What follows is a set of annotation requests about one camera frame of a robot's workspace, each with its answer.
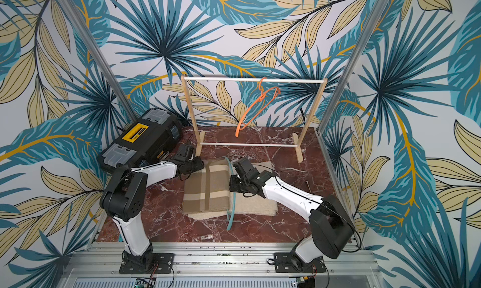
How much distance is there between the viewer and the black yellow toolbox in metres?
0.85

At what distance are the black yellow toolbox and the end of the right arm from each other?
1.49 feet

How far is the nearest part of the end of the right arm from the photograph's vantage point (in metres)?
0.61
